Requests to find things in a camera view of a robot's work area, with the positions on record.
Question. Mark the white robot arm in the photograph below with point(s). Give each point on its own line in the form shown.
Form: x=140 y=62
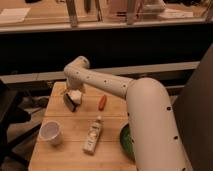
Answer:
x=157 y=145

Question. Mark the black chair at left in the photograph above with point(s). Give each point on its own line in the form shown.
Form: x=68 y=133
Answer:
x=11 y=113

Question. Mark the green plate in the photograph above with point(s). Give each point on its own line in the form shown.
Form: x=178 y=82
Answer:
x=126 y=142

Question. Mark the orange carrot toy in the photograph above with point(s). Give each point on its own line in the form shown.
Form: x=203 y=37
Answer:
x=102 y=102

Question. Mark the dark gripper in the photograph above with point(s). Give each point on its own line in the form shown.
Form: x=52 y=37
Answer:
x=76 y=96

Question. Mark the dark panel at right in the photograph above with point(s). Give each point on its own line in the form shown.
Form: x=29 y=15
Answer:
x=193 y=110

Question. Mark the white paper cup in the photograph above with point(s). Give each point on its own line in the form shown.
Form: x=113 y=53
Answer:
x=50 y=132

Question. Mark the paper sheet on bench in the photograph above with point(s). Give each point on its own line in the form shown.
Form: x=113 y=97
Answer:
x=13 y=15

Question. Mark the small clear bottle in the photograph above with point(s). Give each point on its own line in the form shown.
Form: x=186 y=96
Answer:
x=93 y=135

